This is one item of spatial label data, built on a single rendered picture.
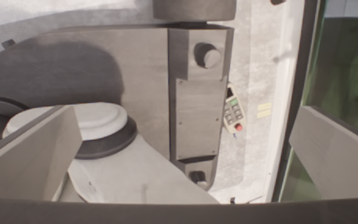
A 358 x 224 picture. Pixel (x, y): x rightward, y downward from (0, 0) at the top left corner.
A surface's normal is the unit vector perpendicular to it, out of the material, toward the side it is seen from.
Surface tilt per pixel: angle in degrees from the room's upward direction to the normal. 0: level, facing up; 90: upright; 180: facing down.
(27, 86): 0
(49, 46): 0
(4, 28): 0
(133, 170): 90
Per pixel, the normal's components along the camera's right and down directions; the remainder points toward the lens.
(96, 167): 0.00, -0.88
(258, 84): 0.21, 0.47
